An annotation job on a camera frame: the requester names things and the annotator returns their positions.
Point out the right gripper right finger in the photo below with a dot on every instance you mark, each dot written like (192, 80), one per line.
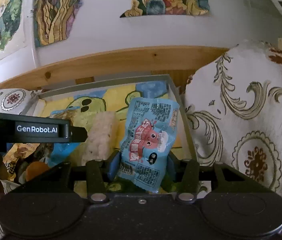
(185, 173)

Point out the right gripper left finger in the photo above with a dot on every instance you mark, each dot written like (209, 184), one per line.
(100, 172)

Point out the orange yellow snack packet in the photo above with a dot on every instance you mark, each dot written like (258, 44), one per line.
(18, 151)

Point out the rice cracker stick pack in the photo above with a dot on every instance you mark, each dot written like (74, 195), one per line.
(101, 137)

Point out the orange mandarin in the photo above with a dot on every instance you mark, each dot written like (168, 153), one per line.
(34, 169)

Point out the light blue candy packet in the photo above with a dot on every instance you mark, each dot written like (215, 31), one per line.
(150, 132)

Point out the floral satin bed cover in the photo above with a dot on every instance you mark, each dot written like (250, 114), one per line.
(233, 110)

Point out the blond boy poster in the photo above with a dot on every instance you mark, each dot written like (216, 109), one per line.
(12, 35)

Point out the grey tray with drawing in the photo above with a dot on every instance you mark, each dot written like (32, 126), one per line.
(117, 98)

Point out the white wall pipe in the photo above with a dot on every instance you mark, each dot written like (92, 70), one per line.
(33, 47)

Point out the wooden bed frame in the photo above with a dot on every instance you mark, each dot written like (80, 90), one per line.
(178, 61)

